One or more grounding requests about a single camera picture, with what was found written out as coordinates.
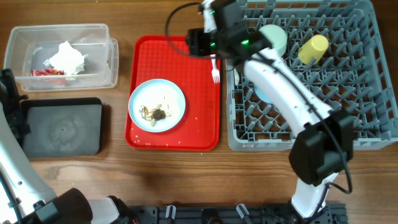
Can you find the white plastic spoon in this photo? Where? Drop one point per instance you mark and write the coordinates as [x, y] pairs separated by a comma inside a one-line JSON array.
[[236, 77]]

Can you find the green bowl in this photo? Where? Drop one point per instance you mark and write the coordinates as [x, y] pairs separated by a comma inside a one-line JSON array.
[[277, 36]]

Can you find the yellow plastic cup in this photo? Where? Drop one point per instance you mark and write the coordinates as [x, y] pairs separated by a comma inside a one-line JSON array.
[[314, 48]]

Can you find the light blue plate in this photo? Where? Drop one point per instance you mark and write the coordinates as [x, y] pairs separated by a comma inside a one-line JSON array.
[[152, 93]]

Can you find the black tray bin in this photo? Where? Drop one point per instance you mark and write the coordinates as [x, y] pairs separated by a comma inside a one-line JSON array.
[[62, 127]]

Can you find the clear plastic bin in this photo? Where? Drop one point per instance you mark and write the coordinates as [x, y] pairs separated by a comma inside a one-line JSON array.
[[30, 46]]

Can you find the light blue bowl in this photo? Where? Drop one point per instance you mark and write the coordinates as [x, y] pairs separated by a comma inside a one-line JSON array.
[[262, 96]]

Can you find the red plastic tray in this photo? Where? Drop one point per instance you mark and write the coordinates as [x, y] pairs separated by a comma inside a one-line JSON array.
[[199, 128]]

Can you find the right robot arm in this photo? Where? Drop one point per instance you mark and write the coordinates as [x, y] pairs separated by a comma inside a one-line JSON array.
[[323, 143]]

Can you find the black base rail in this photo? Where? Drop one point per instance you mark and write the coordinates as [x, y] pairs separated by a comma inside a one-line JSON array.
[[333, 213]]

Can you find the white napkin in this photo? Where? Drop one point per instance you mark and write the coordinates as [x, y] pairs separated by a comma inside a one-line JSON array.
[[68, 60]]

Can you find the white plastic fork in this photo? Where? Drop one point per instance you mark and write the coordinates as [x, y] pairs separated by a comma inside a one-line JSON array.
[[215, 71]]

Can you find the grey dishwasher rack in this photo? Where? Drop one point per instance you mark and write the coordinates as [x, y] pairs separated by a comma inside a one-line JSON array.
[[352, 74]]

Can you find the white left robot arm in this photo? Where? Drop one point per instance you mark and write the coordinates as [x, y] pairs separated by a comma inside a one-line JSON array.
[[25, 197]]

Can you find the red snack wrapper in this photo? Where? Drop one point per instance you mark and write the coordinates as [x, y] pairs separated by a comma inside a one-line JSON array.
[[50, 72]]

